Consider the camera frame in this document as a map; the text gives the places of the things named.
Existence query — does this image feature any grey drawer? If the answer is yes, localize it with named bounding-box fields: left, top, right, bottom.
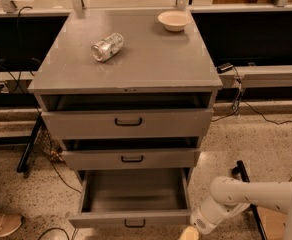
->
left=62, top=148, right=200, bottom=170
left=69, top=168, right=191, bottom=228
left=42, top=109, right=212, bottom=139

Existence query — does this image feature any tan sneaker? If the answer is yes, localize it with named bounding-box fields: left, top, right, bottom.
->
left=0, top=212, right=23, bottom=237

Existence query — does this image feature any black table leg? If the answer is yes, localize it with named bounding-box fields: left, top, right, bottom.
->
left=17, top=116, right=42, bottom=173

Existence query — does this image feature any grey top drawer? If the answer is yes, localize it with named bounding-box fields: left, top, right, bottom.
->
left=42, top=109, right=212, bottom=139

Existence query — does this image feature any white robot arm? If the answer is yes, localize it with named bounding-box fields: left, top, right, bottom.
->
left=178, top=176, right=292, bottom=240

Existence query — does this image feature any black floor cable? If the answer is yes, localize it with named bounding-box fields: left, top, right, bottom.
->
left=211, top=100, right=292, bottom=126

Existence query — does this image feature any black cable at left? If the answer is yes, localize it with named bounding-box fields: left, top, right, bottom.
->
left=0, top=6, right=42, bottom=95

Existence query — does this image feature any grey drawer cabinet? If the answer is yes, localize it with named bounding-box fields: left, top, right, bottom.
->
left=28, top=7, right=224, bottom=185

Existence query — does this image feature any white paper bowl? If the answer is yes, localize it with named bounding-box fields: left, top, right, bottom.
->
left=158, top=11, right=191, bottom=32

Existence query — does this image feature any cardboard box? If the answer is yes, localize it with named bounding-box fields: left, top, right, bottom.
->
left=256, top=163, right=292, bottom=240

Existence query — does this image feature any grey middle drawer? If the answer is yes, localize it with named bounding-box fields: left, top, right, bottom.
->
left=62, top=148, right=200, bottom=170

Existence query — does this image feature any black metal stand leg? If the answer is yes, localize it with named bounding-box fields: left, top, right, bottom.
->
left=232, top=160, right=268, bottom=240

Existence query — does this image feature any silver soda can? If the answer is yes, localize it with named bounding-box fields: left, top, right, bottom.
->
left=91, top=33, right=124, bottom=62

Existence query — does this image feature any grey bottom drawer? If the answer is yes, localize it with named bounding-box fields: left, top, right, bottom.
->
left=69, top=168, right=191, bottom=228

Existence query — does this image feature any black power adapter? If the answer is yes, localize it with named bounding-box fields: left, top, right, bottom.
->
left=217, top=63, right=233, bottom=74

